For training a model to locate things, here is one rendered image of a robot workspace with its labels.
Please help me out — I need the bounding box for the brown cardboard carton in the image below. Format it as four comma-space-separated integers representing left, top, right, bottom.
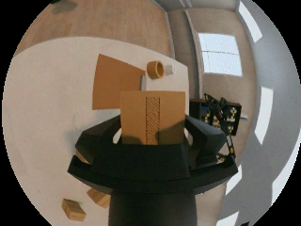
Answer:
120, 90, 185, 145
62, 199, 87, 222
87, 188, 110, 209

